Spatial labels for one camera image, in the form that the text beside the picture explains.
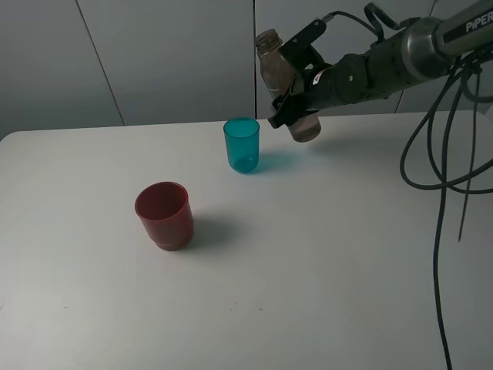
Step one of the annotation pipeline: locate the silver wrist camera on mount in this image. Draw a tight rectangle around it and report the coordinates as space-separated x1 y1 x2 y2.
280 18 330 79

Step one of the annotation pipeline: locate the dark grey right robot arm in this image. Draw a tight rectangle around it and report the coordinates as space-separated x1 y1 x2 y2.
269 1 492 128

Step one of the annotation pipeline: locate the red plastic cup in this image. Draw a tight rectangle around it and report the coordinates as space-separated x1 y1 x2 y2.
135 182 194 251

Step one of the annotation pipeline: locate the teal translucent plastic cup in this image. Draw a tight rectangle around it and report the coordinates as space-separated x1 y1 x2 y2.
223 118 260 173

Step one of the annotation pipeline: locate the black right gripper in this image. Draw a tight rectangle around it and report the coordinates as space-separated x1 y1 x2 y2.
268 62 361 129

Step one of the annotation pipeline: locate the brown translucent water bottle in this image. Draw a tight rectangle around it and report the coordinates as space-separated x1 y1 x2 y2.
255 29 321 143

